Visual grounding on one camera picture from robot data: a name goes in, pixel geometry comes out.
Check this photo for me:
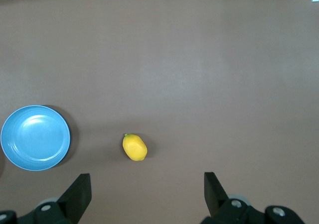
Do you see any yellow lemon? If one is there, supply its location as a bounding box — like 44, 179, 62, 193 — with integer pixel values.
122, 133, 148, 162

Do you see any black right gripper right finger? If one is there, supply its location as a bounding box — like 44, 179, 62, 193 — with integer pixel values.
200, 172, 309, 224

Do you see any blue round plate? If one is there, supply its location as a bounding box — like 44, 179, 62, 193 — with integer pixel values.
0, 105, 71, 172

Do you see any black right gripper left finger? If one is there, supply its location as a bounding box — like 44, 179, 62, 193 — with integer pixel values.
0, 173, 92, 224

